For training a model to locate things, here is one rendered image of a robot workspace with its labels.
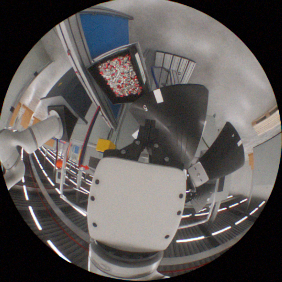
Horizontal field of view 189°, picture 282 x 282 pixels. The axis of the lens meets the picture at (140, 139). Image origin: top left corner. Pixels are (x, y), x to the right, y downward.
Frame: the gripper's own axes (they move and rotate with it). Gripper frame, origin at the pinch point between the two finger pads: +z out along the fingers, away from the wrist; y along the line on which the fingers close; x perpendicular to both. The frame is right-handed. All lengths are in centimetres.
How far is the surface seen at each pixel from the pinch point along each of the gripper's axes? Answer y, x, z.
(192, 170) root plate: 21.0, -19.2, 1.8
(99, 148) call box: -31, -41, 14
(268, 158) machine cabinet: 572, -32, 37
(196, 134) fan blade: 10.8, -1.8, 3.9
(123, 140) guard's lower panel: -27, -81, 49
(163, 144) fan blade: 5.4, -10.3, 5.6
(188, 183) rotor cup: 17.7, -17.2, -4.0
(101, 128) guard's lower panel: -63, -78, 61
